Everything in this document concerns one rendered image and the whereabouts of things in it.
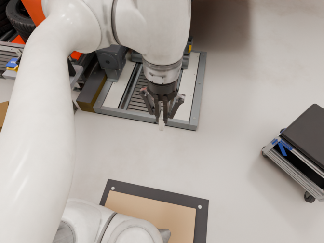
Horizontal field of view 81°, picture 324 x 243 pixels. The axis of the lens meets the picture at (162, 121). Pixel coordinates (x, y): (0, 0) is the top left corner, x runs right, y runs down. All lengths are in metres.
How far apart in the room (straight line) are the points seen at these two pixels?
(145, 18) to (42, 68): 0.18
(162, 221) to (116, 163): 0.62
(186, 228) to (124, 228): 0.34
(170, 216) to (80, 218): 0.39
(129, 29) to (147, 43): 0.04
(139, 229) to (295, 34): 2.48
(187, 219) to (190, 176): 0.48
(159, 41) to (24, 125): 0.26
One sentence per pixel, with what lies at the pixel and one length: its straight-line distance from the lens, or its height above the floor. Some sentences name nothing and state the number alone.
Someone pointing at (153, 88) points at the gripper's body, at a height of 0.90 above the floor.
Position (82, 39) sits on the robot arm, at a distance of 0.38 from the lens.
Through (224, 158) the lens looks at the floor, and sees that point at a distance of 1.41.
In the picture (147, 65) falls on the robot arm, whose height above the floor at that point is 0.97.
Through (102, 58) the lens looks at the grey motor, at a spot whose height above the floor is 0.35.
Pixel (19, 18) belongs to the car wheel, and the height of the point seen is 0.50.
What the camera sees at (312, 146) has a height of 0.34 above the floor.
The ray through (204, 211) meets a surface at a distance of 0.98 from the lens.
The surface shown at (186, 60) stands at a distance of 1.72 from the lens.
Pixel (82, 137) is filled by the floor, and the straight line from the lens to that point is 1.52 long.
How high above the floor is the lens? 1.25
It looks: 58 degrees down
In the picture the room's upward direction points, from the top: straight up
